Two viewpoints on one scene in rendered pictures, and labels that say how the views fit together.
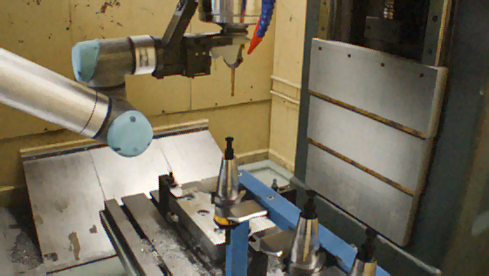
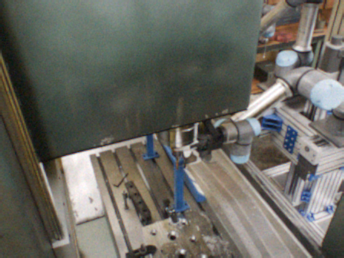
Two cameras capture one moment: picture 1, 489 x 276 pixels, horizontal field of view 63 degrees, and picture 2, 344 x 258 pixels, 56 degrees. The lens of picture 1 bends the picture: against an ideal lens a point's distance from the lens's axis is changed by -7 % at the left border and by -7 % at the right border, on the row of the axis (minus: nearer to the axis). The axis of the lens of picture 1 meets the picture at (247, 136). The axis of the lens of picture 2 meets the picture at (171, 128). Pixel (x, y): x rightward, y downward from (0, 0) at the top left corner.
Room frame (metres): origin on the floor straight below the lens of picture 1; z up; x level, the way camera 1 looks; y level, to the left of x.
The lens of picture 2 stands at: (1.85, 0.20, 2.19)
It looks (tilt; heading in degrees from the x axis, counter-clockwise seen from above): 36 degrees down; 191
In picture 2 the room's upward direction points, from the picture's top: 1 degrees counter-clockwise
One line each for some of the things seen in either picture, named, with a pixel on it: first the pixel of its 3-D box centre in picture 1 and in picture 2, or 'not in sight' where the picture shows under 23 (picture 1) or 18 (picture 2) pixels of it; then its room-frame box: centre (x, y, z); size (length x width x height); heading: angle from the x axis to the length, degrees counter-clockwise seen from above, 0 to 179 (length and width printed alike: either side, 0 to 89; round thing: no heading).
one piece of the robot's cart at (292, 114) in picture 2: not in sight; (307, 133); (0.07, 0.73, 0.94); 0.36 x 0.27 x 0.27; 32
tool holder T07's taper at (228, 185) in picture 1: (228, 174); not in sight; (0.68, 0.03, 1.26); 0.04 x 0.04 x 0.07
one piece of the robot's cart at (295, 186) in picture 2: not in sight; (305, 150); (0.06, 0.75, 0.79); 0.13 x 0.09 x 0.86; 32
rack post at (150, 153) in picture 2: not in sight; (149, 137); (0.39, -0.22, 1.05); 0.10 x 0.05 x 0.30; 122
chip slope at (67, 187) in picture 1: (147, 196); not in sight; (1.50, 0.40, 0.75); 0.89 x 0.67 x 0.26; 122
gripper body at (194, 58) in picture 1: (179, 54); (208, 140); (0.87, 0.15, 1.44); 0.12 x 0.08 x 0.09; 122
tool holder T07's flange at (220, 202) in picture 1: (228, 196); not in sight; (0.68, 0.03, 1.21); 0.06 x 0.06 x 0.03
